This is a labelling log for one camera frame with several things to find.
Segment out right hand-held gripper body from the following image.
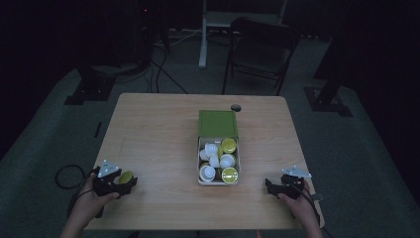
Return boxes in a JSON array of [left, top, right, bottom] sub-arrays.
[[276, 165, 313, 200]]

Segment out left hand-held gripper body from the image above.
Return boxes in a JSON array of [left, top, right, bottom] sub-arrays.
[[91, 159, 132, 199]]

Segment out pile of coffee capsules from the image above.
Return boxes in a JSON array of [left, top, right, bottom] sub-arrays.
[[198, 137, 240, 185]]

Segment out green and white capsule box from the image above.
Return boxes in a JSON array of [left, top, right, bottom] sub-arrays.
[[196, 109, 242, 186]]

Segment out person's right hand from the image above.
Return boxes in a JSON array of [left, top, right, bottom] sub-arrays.
[[276, 180, 321, 226]]

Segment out person's left hand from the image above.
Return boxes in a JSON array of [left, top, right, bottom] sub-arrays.
[[69, 173, 121, 220]]

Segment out black stand base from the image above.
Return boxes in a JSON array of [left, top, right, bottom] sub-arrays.
[[303, 33, 354, 118], [63, 63, 117, 106]]

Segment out black folding chair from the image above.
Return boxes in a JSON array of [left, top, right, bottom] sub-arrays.
[[221, 16, 302, 97]]

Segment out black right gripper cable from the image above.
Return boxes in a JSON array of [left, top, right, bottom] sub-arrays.
[[290, 182, 335, 238]]

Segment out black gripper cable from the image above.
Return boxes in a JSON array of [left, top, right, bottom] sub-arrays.
[[290, 182, 335, 238], [66, 174, 100, 219]]

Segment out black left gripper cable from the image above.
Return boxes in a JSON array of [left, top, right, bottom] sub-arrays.
[[66, 174, 100, 219]]

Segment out coiled black cable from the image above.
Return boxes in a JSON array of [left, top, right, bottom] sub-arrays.
[[53, 164, 87, 190]]

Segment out black floor cables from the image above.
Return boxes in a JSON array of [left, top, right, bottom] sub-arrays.
[[144, 41, 189, 95]]

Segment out white cable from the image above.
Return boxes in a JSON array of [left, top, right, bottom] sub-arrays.
[[154, 28, 203, 48]]

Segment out white metal desk frame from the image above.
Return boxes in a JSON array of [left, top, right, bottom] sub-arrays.
[[198, 0, 288, 69]]

